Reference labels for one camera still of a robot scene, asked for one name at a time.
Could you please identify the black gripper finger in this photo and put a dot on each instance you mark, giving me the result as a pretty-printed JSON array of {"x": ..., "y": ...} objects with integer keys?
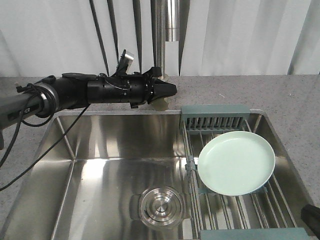
[{"x": 310, "y": 215}]

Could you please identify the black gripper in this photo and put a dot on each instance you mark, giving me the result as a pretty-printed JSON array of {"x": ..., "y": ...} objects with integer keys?
[{"x": 135, "y": 89}]

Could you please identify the stainless steel faucet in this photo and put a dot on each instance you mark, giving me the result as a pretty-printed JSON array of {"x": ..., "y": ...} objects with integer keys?
[{"x": 165, "y": 16}]

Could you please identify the light green round plate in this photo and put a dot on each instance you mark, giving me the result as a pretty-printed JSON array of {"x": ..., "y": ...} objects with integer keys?
[{"x": 236, "y": 163}]

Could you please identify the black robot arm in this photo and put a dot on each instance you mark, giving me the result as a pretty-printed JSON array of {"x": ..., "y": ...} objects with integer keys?
[{"x": 77, "y": 90}]

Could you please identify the green metal dish rack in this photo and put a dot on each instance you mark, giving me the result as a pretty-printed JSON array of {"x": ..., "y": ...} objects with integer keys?
[{"x": 269, "y": 213}]

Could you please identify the stainless steel sink basin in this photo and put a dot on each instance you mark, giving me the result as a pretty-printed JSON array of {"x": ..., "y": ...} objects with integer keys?
[{"x": 89, "y": 185}]

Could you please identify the round steel sink drain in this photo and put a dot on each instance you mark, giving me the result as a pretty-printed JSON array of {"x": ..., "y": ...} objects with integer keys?
[{"x": 161, "y": 207}]

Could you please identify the white pleated curtain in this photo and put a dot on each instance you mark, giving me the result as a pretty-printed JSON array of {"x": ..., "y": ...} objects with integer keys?
[{"x": 216, "y": 37}]

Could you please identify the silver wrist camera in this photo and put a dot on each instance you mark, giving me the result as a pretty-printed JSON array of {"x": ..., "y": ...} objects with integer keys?
[{"x": 125, "y": 62}]

